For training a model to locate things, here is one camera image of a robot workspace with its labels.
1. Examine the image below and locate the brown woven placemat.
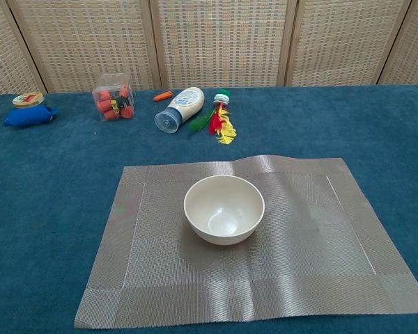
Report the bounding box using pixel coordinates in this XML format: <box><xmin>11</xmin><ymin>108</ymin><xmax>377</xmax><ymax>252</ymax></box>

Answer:
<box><xmin>72</xmin><ymin>154</ymin><xmax>418</xmax><ymax>330</ymax></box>

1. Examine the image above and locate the woven bamboo folding screen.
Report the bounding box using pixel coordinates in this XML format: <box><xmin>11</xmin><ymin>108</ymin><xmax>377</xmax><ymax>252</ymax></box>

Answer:
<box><xmin>0</xmin><ymin>0</ymin><xmax>418</xmax><ymax>100</ymax></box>

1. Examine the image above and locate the round tin with red label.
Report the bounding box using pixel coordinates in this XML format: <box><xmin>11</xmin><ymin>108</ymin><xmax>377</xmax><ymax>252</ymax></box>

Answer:
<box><xmin>12</xmin><ymin>92</ymin><xmax>45</xmax><ymax>111</ymax></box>

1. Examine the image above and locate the white bowl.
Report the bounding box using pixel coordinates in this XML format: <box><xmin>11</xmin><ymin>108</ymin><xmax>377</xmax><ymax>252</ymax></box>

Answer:
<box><xmin>183</xmin><ymin>175</ymin><xmax>266</xmax><ymax>246</ymax></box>

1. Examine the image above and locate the white squeeze sauce bottle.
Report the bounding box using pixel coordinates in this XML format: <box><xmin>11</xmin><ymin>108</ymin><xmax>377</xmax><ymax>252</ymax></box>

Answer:
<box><xmin>154</xmin><ymin>86</ymin><xmax>206</xmax><ymax>134</ymax></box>

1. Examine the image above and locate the clear box with orange items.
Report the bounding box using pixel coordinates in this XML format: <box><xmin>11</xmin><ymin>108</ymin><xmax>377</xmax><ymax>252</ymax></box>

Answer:
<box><xmin>92</xmin><ymin>72</ymin><xmax>136</xmax><ymax>122</ymax></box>

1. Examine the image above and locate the blue pouch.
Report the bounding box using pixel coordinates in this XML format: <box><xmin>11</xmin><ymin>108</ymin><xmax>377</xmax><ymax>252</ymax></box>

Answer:
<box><xmin>3</xmin><ymin>105</ymin><xmax>60</xmax><ymax>129</ymax></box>

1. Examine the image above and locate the blue carpet table cover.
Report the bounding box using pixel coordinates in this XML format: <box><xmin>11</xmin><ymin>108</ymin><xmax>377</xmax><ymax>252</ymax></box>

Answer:
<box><xmin>0</xmin><ymin>84</ymin><xmax>418</xmax><ymax>334</ymax></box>

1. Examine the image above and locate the colourful feather shuttlecock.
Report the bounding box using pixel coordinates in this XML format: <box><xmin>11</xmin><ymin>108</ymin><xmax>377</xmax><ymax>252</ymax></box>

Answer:
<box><xmin>189</xmin><ymin>89</ymin><xmax>238</xmax><ymax>146</ymax></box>

